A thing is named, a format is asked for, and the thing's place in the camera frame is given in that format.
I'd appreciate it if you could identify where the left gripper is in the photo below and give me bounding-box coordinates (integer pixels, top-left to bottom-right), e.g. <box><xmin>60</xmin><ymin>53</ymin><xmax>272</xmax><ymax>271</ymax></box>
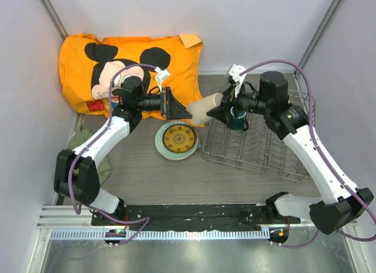
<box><xmin>136</xmin><ymin>87</ymin><xmax>192</xmax><ymax>120</ymax></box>

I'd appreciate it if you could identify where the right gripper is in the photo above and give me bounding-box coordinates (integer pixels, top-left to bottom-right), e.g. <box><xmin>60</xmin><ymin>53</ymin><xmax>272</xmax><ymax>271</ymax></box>
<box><xmin>208</xmin><ymin>81</ymin><xmax>271</xmax><ymax>124</ymax></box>

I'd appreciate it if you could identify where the beige tumbler cup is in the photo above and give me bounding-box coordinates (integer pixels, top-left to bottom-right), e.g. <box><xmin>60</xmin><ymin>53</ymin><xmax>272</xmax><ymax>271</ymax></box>
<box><xmin>187</xmin><ymin>92</ymin><xmax>223</xmax><ymax>126</ymax></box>

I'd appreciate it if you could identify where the yellow brown patterned plate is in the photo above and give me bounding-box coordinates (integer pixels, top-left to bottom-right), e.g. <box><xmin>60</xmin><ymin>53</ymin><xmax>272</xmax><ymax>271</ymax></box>
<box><xmin>162</xmin><ymin>124</ymin><xmax>197</xmax><ymax>153</ymax></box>

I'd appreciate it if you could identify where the light green flower plate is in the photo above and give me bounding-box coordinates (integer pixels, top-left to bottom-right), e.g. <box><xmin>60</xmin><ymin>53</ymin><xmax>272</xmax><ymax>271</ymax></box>
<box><xmin>155</xmin><ymin>121</ymin><xmax>199</xmax><ymax>156</ymax></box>

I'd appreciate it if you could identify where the grey wire dish rack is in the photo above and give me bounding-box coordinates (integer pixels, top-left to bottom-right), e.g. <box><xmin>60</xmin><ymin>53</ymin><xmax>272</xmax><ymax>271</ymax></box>
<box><xmin>201</xmin><ymin>85</ymin><xmax>317</xmax><ymax>182</ymax></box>

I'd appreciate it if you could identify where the cream bird plate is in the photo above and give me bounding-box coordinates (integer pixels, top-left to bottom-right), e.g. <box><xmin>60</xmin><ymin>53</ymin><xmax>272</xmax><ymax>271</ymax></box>
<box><xmin>160</xmin><ymin>153</ymin><xmax>190</xmax><ymax>161</ymax></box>

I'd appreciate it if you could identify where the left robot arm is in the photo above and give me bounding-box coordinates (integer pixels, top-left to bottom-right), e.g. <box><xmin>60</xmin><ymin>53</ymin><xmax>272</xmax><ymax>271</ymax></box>
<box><xmin>53</xmin><ymin>77</ymin><xmax>192</xmax><ymax>225</ymax></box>

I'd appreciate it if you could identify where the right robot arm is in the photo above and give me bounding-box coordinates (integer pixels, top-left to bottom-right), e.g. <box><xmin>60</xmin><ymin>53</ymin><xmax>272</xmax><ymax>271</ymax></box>
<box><xmin>207</xmin><ymin>70</ymin><xmax>374</xmax><ymax>235</ymax></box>

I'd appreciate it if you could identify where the dark green mug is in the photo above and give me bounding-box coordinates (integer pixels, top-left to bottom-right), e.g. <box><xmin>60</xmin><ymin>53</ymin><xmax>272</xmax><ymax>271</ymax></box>
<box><xmin>227</xmin><ymin>107</ymin><xmax>249</xmax><ymax>131</ymax></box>

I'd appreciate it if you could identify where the green cloth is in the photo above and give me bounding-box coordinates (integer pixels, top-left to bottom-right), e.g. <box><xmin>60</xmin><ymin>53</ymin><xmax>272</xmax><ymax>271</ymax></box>
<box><xmin>68</xmin><ymin>124</ymin><xmax>112</xmax><ymax>185</ymax></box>

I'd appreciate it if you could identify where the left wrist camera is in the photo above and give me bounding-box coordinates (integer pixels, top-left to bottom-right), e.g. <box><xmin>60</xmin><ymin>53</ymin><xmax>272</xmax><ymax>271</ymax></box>
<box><xmin>155</xmin><ymin>67</ymin><xmax>170</xmax><ymax>93</ymax></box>

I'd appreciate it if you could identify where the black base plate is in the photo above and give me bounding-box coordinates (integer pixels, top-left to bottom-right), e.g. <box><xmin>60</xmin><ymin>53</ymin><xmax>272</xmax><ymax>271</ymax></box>
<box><xmin>90</xmin><ymin>203</ymin><xmax>302</xmax><ymax>233</ymax></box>

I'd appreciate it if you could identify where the white slotted cable duct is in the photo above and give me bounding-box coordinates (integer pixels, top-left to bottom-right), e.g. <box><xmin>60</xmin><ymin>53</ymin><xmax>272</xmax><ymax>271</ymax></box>
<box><xmin>50</xmin><ymin>228</ymin><xmax>270</xmax><ymax>241</ymax></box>

